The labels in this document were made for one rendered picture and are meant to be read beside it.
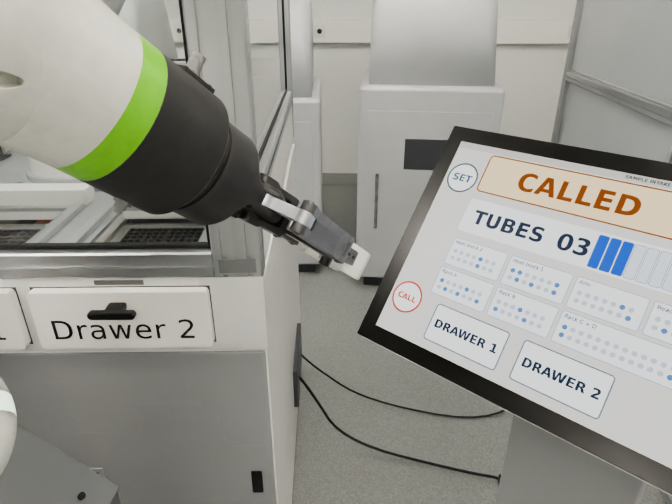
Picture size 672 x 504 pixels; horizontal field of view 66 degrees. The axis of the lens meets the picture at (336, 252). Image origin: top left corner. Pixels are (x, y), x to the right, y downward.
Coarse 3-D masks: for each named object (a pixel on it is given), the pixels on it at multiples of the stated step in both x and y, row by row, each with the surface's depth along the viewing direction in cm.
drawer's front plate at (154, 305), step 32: (64, 288) 85; (96, 288) 85; (128, 288) 85; (160, 288) 85; (192, 288) 85; (64, 320) 86; (96, 320) 86; (128, 320) 86; (160, 320) 86; (192, 320) 86
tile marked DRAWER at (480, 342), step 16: (432, 320) 63; (448, 320) 62; (464, 320) 61; (480, 320) 60; (432, 336) 62; (448, 336) 61; (464, 336) 60; (480, 336) 59; (496, 336) 58; (464, 352) 60; (480, 352) 59; (496, 352) 58
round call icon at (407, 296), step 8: (400, 280) 67; (408, 280) 66; (400, 288) 67; (408, 288) 66; (416, 288) 66; (424, 288) 65; (392, 296) 67; (400, 296) 66; (408, 296) 66; (416, 296) 65; (424, 296) 65; (392, 304) 67; (400, 304) 66; (408, 304) 65; (416, 304) 65; (400, 312) 66; (408, 312) 65; (416, 312) 64
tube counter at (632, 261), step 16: (560, 240) 58; (576, 240) 57; (592, 240) 56; (608, 240) 56; (624, 240) 55; (560, 256) 58; (576, 256) 57; (592, 256) 56; (608, 256) 55; (624, 256) 54; (640, 256) 54; (656, 256) 53; (608, 272) 55; (624, 272) 54; (640, 272) 53; (656, 272) 52; (656, 288) 52
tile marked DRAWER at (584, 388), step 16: (528, 352) 56; (544, 352) 55; (512, 368) 56; (528, 368) 56; (544, 368) 55; (560, 368) 54; (576, 368) 53; (592, 368) 52; (528, 384) 55; (544, 384) 54; (560, 384) 54; (576, 384) 53; (592, 384) 52; (608, 384) 51; (560, 400) 53; (576, 400) 52; (592, 400) 52; (592, 416) 51
